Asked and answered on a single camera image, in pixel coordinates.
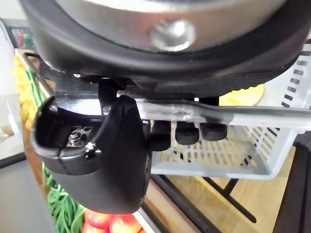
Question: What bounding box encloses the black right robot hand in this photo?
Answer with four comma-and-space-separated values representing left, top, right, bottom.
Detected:
19, 0, 311, 216

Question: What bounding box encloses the white plastic slotted basket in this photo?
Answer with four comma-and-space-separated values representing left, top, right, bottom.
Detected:
116, 50, 311, 181

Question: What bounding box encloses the yellow round vegetable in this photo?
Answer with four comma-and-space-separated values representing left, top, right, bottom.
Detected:
219, 83, 265, 107

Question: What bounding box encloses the red tomato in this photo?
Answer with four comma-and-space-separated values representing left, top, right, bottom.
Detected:
108, 214, 142, 233
85, 209, 111, 230
82, 222, 108, 233

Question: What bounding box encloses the green bean bunch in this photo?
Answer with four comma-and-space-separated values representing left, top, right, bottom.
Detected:
25, 68, 47, 109
41, 164, 86, 233

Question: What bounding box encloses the white price tag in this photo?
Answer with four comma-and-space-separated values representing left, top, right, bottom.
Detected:
6, 100, 23, 142

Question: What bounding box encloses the yellow corn pile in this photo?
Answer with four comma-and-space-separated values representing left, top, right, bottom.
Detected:
13, 56, 37, 132

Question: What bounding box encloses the silver right wrist cuff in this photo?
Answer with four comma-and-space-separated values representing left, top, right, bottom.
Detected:
52, 0, 288, 55

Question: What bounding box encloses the scale keypad with coloured keys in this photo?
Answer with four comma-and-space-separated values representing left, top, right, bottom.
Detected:
4, 18, 35, 50

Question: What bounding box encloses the black shelf post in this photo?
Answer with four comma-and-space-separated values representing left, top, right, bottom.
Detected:
274, 140, 311, 233

